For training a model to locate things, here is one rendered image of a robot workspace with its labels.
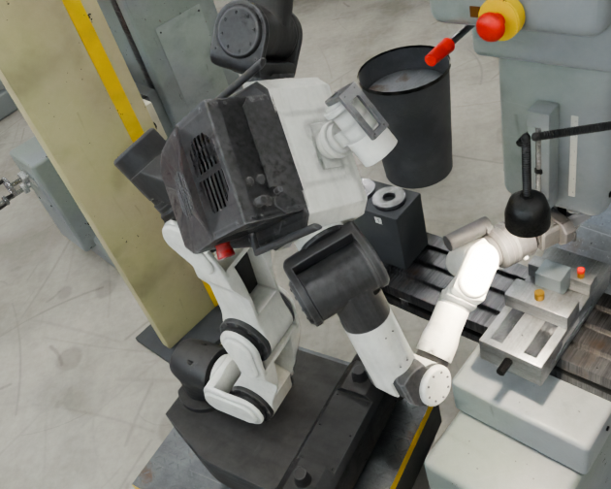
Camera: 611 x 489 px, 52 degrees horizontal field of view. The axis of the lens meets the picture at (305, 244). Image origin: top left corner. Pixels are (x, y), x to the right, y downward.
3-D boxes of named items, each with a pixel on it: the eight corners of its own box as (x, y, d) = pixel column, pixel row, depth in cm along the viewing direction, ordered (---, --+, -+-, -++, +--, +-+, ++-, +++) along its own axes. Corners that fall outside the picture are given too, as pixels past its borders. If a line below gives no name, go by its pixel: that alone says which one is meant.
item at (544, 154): (548, 213, 116) (549, 114, 102) (527, 208, 118) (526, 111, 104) (558, 201, 117) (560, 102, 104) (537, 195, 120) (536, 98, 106)
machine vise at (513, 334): (541, 387, 138) (541, 356, 131) (480, 358, 148) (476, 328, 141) (609, 284, 154) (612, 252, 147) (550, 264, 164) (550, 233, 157)
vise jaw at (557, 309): (566, 330, 139) (567, 318, 137) (504, 305, 149) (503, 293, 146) (579, 311, 142) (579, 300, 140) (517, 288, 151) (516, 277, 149)
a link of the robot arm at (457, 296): (505, 250, 121) (479, 314, 119) (485, 253, 130) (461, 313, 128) (475, 236, 120) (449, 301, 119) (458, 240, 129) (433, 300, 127)
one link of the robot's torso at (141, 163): (102, 172, 133) (133, 142, 120) (141, 137, 141) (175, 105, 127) (194, 265, 141) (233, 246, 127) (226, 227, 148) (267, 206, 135)
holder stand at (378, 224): (405, 271, 175) (395, 215, 162) (343, 247, 188) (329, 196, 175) (429, 244, 180) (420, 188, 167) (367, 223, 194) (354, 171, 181)
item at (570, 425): (588, 479, 141) (590, 451, 134) (452, 407, 163) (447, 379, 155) (671, 328, 164) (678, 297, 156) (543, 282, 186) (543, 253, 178)
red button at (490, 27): (500, 47, 83) (499, 17, 81) (473, 43, 86) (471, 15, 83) (513, 35, 85) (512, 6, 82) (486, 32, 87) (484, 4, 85)
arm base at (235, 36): (209, 87, 105) (269, 80, 101) (199, 6, 103) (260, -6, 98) (252, 85, 119) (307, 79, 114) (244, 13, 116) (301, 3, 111)
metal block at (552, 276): (560, 300, 144) (560, 281, 140) (534, 290, 148) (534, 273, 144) (570, 285, 146) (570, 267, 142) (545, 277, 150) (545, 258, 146)
